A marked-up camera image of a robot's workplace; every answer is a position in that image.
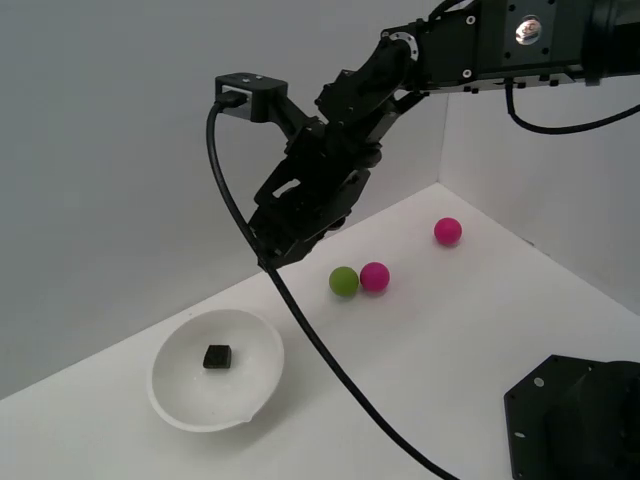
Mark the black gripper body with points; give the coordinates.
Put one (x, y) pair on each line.
(320, 180)

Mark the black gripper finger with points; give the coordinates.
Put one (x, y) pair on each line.
(272, 245)
(317, 235)

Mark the small black box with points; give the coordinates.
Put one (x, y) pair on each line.
(218, 357)

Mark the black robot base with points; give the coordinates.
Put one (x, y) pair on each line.
(575, 425)

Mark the white bowl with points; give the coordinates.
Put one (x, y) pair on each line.
(215, 395)

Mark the green ball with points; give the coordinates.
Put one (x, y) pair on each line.
(343, 282)

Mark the pink ball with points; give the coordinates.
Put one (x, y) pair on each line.
(447, 231)
(375, 278)

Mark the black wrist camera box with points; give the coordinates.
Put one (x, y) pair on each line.
(255, 95)

